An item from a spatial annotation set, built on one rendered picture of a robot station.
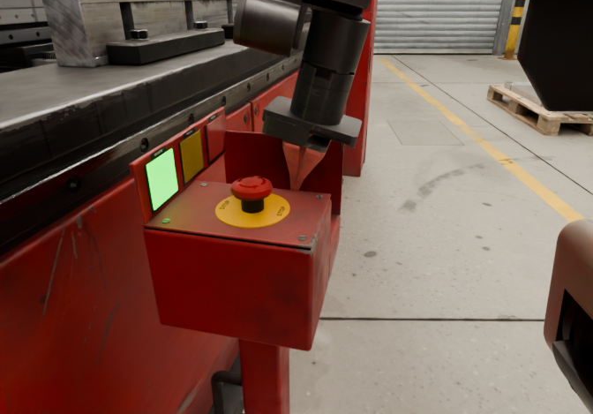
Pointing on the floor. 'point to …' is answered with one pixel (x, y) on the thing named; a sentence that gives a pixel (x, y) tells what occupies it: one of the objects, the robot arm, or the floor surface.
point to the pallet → (546, 124)
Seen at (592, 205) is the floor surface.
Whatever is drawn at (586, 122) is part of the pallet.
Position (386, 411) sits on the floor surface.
